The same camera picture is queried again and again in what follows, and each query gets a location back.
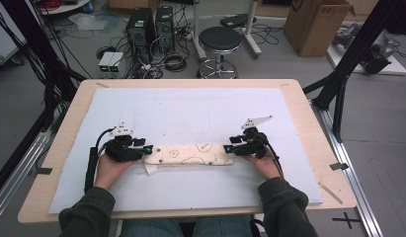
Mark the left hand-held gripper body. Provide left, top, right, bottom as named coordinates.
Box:
left=104, top=121, right=147, bottom=163

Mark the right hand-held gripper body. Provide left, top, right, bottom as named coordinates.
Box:
left=234, top=115, right=274, bottom=159

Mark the cream patterned cloth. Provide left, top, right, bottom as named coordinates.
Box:
left=137, top=142, right=236, bottom=177

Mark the person's right hand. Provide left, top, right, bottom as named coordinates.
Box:
left=241, top=153, right=283, bottom=181

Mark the person's left hand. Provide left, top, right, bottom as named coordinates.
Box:
left=93, top=152, right=140, bottom=192

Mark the white foam mat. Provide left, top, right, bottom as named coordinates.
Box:
left=47, top=87, right=324, bottom=215

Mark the person's right leg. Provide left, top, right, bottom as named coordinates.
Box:
left=194, top=215, right=253, bottom=237

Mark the person's leg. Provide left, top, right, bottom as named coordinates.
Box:
left=120, top=218, right=182, bottom=237
left=194, top=215, right=253, bottom=237

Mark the person's left leg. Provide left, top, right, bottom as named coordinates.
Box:
left=120, top=218, right=182, bottom=237

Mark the black tape piece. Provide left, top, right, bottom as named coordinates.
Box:
left=329, top=162, right=350, bottom=172
left=28, top=167, right=53, bottom=177

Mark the white power supply box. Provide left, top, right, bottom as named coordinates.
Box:
left=98, top=51, right=116, bottom=78
left=108, top=51, right=125, bottom=78

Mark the thin wooden stick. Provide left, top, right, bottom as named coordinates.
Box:
left=318, top=182, right=344, bottom=205

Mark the black round stool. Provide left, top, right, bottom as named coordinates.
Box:
left=196, top=26, right=243, bottom=80

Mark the white stand leg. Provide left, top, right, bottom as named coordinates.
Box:
left=243, top=0, right=263, bottom=58
left=192, top=0, right=208, bottom=62

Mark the large black computer tower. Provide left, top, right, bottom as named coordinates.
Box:
left=125, top=7, right=157, bottom=63

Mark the slim black computer tower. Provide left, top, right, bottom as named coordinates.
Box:
left=155, top=4, right=176, bottom=53

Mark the black tape cross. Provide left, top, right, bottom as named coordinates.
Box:
left=332, top=211, right=362, bottom=230

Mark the black flat pedal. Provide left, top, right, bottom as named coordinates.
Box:
left=219, top=13, right=258, bottom=29

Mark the clear plastic sheet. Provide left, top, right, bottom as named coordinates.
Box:
left=67, top=13, right=121, bottom=33

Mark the brown cardboard box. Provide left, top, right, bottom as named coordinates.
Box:
left=283, top=0, right=357, bottom=58

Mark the grey device on board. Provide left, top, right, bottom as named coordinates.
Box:
left=332, top=23, right=362, bottom=50

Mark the black device on board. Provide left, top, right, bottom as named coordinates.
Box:
left=360, top=43, right=392, bottom=75

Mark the white round table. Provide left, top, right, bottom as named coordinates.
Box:
left=39, top=0, right=93, bottom=16

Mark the white panel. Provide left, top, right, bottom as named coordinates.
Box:
left=0, top=0, right=27, bottom=65

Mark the white floor board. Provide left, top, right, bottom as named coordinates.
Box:
left=326, top=31, right=406, bottom=77

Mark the right hand-held gripper cable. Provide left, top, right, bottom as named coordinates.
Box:
left=261, top=132, right=284, bottom=177

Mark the hand-held gripper cable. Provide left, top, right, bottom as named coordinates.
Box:
left=261, top=132, right=284, bottom=177
left=83, top=127, right=118, bottom=195

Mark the left hand-held gripper cable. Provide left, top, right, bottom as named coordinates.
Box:
left=83, top=127, right=118, bottom=195

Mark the coil of black cable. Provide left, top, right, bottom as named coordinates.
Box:
left=162, top=50, right=189, bottom=73

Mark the aluminium rail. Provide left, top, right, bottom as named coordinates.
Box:
left=310, top=100, right=384, bottom=237
left=0, top=131, right=51, bottom=225

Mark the black frame post with cables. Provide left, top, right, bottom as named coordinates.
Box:
left=0, top=0, right=88, bottom=198

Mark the black metal frame strut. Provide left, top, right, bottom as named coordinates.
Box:
left=302, top=0, right=406, bottom=142

